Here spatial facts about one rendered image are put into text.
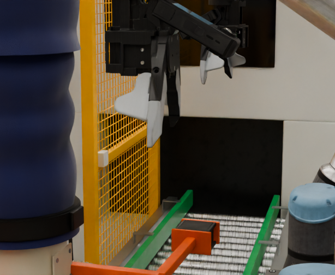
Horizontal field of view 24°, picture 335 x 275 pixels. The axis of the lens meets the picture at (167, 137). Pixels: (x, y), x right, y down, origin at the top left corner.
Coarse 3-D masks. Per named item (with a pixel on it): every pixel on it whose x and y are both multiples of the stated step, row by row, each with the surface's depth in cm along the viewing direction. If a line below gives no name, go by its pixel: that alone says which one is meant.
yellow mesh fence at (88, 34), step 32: (96, 64) 312; (96, 96) 314; (96, 128) 316; (128, 128) 369; (96, 160) 318; (96, 192) 319; (128, 192) 372; (96, 224) 321; (128, 224) 375; (96, 256) 323
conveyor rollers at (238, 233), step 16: (224, 224) 398; (240, 224) 397; (256, 224) 395; (224, 240) 372; (240, 240) 370; (272, 240) 368; (160, 256) 351; (192, 256) 348; (208, 256) 347; (224, 256) 346; (240, 256) 352; (272, 256) 349; (176, 272) 332; (192, 272) 330; (208, 272) 329; (224, 272) 328; (240, 272) 327
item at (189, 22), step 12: (168, 0) 98; (156, 12) 97; (168, 12) 97; (180, 12) 97; (192, 12) 100; (168, 24) 98; (180, 24) 97; (192, 24) 97; (204, 24) 96; (192, 36) 97; (204, 36) 97; (216, 36) 96; (228, 36) 96; (216, 48) 97; (228, 48) 96
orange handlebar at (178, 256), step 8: (184, 240) 166; (192, 240) 166; (184, 248) 161; (192, 248) 165; (176, 256) 156; (184, 256) 159; (72, 264) 152; (80, 264) 151; (88, 264) 151; (96, 264) 151; (168, 264) 151; (176, 264) 154; (72, 272) 152; (80, 272) 151; (88, 272) 150; (96, 272) 150; (104, 272) 149; (112, 272) 149; (120, 272) 148; (128, 272) 148; (136, 272) 148; (144, 272) 147; (152, 272) 147; (160, 272) 147; (168, 272) 149
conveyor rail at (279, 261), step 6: (288, 210) 401; (288, 216) 391; (288, 222) 381; (282, 234) 362; (282, 240) 354; (282, 246) 346; (276, 252) 338; (282, 252) 338; (276, 258) 331; (282, 258) 331; (276, 264) 324; (282, 264) 324
